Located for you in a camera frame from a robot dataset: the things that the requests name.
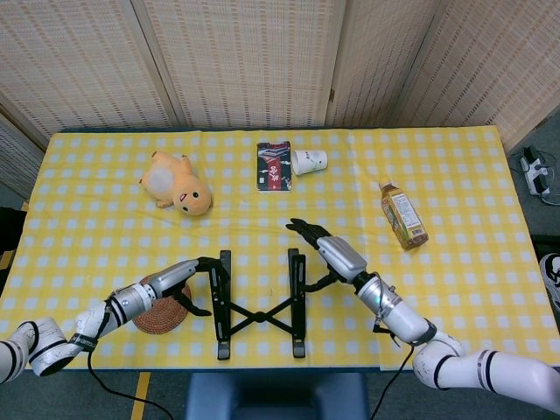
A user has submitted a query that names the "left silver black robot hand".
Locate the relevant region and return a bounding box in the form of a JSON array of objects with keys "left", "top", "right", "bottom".
[{"left": 146, "top": 255, "right": 232, "bottom": 318}]

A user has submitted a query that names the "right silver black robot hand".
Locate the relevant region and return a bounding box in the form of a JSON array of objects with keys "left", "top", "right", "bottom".
[{"left": 284, "top": 217, "right": 368, "bottom": 293}]

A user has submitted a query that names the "black folding laptop stand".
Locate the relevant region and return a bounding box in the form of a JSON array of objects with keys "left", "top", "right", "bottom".
[{"left": 207, "top": 248, "right": 307, "bottom": 361}]

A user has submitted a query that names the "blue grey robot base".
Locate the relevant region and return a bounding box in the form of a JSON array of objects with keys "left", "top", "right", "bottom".
[{"left": 183, "top": 371, "right": 371, "bottom": 420}]

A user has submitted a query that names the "round brown woven coaster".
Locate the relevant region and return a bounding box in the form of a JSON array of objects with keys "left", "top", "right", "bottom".
[{"left": 133, "top": 282, "right": 193, "bottom": 335}]

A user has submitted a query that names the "plastic tea bottle yellow label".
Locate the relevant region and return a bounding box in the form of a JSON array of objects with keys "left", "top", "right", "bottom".
[{"left": 378, "top": 178, "right": 430, "bottom": 252}]

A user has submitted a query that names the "orange plush animal toy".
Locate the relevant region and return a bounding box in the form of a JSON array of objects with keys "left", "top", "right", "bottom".
[{"left": 139, "top": 150, "right": 213, "bottom": 217}]

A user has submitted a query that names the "white paper cup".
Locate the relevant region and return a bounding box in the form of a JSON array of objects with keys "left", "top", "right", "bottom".
[{"left": 291, "top": 149, "right": 329, "bottom": 177}]

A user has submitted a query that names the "yellow floor tape strip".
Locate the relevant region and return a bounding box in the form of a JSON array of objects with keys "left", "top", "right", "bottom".
[{"left": 129, "top": 371, "right": 152, "bottom": 420}]

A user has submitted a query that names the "yellow white checkered tablecloth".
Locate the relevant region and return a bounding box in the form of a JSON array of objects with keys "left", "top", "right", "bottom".
[{"left": 0, "top": 126, "right": 560, "bottom": 372}]

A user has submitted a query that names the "woven bamboo screen panel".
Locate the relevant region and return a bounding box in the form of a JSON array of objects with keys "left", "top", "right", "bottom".
[
  {"left": 130, "top": 0, "right": 349, "bottom": 130},
  {"left": 0, "top": 0, "right": 180, "bottom": 141},
  {"left": 393, "top": 0, "right": 560, "bottom": 150},
  {"left": 325, "top": 0, "right": 443, "bottom": 128},
  {"left": 0, "top": 102, "right": 49, "bottom": 189}
]

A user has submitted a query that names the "white power strip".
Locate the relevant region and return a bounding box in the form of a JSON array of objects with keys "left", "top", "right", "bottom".
[{"left": 519, "top": 147, "right": 552, "bottom": 197}]

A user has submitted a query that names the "black white sneaker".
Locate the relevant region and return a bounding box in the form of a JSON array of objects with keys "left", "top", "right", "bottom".
[{"left": 538, "top": 252, "right": 560, "bottom": 314}]

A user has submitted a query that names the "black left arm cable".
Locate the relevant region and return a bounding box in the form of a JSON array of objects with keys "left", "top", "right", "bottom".
[{"left": 86, "top": 347, "right": 176, "bottom": 420}]

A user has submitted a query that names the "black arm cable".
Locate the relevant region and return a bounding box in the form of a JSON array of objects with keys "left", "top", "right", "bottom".
[
  {"left": 369, "top": 343, "right": 416, "bottom": 420},
  {"left": 86, "top": 347, "right": 176, "bottom": 420}
]

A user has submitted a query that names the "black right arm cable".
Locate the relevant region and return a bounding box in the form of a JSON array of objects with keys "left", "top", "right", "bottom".
[{"left": 369, "top": 343, "right": 416, "bottom": 420}]

